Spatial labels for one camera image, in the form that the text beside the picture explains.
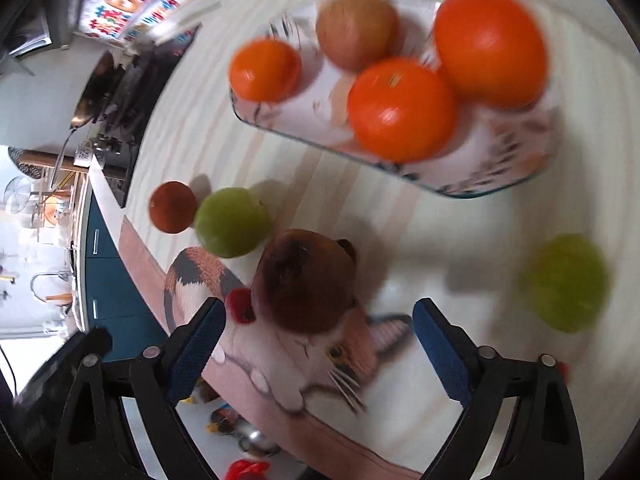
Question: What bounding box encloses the red cherry tomato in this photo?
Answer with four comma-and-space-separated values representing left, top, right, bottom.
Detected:
224, 287, 256, 324
555, 361, 570, 382

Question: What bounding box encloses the green apple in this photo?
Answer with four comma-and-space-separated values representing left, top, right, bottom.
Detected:
193, 188, 272, 258
521, 233, 610, 334

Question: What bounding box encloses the dark red pomegranate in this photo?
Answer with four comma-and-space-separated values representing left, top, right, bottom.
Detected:
250, 229, 357, 335

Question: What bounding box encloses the brown round fruit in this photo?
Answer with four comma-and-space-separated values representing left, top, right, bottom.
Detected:
148, 181, 198, 234

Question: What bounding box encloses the medium orange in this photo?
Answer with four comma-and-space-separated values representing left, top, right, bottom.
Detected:
228, 38, 302, 102
347, 58, 460, 164

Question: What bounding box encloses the russet yellow red apple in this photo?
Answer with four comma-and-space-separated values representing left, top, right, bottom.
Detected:
316, 0, 401, 73

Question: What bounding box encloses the blue kitchen cabinet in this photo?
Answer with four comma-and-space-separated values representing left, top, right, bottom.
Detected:
80, 197, 167, 362

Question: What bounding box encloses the oval floral ceramic plate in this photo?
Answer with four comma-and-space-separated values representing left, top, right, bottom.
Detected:
228, 0, 560, 198

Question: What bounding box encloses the striped cat print table mat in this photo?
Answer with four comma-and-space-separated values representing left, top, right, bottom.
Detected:
122, 0, 639, 479

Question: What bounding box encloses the black frying pan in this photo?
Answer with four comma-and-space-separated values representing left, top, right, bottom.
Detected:
49, 50, 115, 186

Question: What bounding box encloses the black gas stove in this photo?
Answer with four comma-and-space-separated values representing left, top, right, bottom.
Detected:
92, 27, 198, 206

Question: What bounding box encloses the range hood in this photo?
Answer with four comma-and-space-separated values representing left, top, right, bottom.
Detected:
1, 0, 84, 75

